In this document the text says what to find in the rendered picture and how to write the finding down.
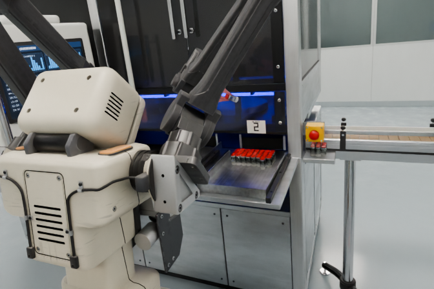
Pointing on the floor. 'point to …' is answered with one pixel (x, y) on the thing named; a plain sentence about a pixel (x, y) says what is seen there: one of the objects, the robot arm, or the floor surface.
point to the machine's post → (295, 128)
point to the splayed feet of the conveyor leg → (336, 275)
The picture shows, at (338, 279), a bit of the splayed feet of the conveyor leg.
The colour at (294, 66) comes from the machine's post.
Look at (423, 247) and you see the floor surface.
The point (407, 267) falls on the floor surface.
